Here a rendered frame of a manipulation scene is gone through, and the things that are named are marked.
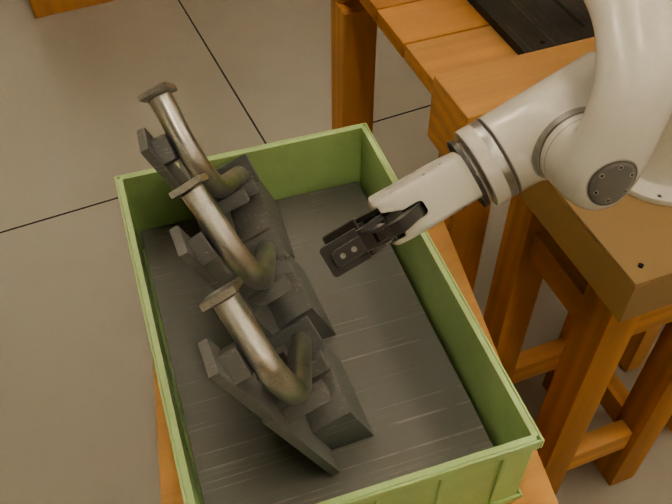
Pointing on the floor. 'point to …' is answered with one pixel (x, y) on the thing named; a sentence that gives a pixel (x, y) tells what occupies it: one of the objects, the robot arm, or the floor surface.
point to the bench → (344, 45)
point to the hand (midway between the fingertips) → (335, 252)
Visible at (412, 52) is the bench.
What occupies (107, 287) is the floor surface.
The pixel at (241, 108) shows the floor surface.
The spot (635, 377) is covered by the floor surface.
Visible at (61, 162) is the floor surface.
